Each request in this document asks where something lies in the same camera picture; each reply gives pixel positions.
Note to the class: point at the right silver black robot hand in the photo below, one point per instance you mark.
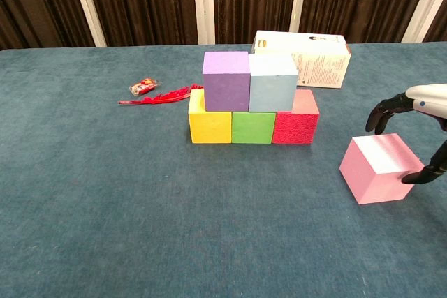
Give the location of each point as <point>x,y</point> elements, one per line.
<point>426,100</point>

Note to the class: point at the pink foam cube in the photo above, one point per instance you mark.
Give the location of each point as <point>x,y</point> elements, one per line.
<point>377,172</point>

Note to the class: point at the red foam cube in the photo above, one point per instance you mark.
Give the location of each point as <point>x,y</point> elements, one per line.
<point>295,128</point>

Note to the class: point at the light blue foam cube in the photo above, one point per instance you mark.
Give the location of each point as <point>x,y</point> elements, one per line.
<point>270,92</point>

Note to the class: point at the purple foam cube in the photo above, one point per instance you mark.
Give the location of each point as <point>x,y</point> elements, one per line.
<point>227,88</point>

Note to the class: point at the yellow foam cube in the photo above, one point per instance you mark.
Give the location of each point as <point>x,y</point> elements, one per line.
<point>209,127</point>

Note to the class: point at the white printed cardboard box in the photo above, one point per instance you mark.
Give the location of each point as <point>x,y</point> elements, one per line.
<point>324,67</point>

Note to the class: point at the green foam cube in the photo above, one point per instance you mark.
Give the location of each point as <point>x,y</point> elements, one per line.
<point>252,127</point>

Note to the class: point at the blue felt table cloth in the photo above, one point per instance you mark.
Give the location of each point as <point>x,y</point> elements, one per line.
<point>244,207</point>

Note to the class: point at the red feather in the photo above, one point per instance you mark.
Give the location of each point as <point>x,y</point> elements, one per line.
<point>167,96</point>

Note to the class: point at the red wrapped candy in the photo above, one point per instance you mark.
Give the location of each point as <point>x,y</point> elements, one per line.
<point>143,87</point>

